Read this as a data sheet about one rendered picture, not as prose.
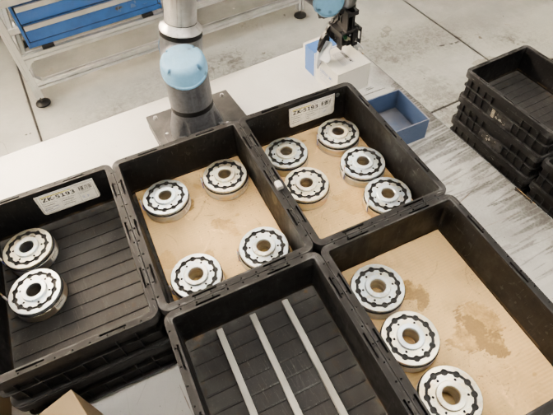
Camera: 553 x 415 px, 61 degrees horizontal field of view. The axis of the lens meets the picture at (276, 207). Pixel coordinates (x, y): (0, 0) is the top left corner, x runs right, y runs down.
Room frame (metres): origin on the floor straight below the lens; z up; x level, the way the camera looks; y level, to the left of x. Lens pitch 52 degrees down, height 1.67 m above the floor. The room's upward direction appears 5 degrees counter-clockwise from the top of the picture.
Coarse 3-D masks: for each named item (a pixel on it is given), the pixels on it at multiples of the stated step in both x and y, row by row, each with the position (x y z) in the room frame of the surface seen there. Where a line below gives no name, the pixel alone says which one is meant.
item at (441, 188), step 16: (304, 96) 0.90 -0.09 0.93; (256, 112) 0.85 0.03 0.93; (272, 112) 0.86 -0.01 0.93; (384, 128) 0.77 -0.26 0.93; (256, 144) 0.75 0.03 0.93; (400, 144) 0.71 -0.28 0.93; (416, 160) 0.67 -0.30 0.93; (272, 176) 0.65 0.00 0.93; (432, 176) 0.62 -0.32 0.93; (288, 192) 0.60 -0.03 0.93; (432, 192) 0.58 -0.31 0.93; (400, 208) 0.54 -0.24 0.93; (304, 224) 0.52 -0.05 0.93; (368, 224) 0.51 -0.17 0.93; (320, 240) 0.48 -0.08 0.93
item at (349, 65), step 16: (304, 48) 1.32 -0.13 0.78; (336, 48) 1.29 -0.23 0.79; (352, 48) 1.28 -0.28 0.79; (304, 64) 1.32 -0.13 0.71; (320, 64) 1.24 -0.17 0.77; (336, 64) 1.21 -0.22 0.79; (352, 64) 1.20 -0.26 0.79; (368, 64) 1.20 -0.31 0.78; (320, 80) 1.24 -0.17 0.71; (336, 80) 1.16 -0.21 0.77; (352, 80) 1.18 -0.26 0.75; (368, 80) 1.20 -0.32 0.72
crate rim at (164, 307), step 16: (208, 128) 0.81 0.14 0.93; (224, 128) 0.81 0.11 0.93; (240, 128) 0.81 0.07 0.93; (176, 144) 0.77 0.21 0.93; (128, 160) 0.73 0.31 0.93; (256, 160) 0.70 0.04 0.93; (128, 208) 0.59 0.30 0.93; (288, 208) 0.56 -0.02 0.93; (144, 240) 0.51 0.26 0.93; (304, 240) 0.48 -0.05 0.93; (144, 256) 0.48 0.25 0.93; (288, 256) 0.45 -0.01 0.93; (256, 272) 0.43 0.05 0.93; (160, 288) 0.41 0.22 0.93; (208, 288) 0.40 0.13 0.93; (160, 304) 0.38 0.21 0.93; (176, 304) 0.37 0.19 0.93
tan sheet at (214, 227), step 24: (144, 192) 0.72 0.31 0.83; (192, 192) 0.71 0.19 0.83; (144, 216) 0.65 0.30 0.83; (192, 216) 0.64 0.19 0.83; (216, 216) 0.63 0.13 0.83; (240, 216) 0.63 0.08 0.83; (264, 216) 0.62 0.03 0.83; (168, 240) 0.58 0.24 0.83; (192, 240) 0.57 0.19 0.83; (216, 240) 0.57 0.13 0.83; (240, 240) 0.56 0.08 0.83; (168, 264) 0.52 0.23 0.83; (240, 264) 0.50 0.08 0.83
